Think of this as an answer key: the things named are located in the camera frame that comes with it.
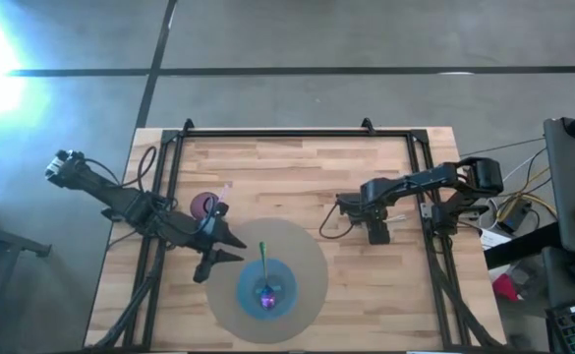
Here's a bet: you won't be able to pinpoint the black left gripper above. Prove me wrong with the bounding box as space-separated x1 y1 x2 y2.
166 202 248 285

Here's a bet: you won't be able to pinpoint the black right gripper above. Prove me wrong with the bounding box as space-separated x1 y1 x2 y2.
335 177 402 246

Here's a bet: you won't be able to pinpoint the purple faceted plastic tumbler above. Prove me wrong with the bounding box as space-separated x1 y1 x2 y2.
189 191 221 221

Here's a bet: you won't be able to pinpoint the pink drinking straw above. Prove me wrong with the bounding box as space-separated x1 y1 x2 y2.
215 182 232 206

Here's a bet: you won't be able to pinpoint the iridescent spoon with green handle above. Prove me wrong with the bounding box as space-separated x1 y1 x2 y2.
257 240 277 312

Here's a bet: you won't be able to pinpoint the blue plastic bowl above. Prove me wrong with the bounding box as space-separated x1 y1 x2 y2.
236 258 299 323

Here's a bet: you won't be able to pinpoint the round grey leather placemat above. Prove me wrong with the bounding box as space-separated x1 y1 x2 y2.
204 217 329 345

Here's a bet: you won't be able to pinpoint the white paper sheets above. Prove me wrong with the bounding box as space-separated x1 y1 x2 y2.
478 228 514 252

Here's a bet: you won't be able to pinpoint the black power supply box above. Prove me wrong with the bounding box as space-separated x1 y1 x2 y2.
495 199 534 235

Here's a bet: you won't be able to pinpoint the red object on floor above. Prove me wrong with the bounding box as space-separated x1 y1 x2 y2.
491 273 519 302

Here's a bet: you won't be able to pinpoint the black floor stand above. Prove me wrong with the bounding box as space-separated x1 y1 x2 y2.
0 196 52 354

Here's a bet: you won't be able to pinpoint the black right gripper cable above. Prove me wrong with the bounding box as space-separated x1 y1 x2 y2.
318 202 355 241

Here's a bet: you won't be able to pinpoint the black aluminium table frame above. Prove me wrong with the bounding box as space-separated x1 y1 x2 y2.
92 117 509 353

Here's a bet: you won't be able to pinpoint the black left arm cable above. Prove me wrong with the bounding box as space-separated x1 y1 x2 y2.
83 146 158 191

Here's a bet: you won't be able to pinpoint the yellow cable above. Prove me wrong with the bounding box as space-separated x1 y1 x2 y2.
495 166 558 222

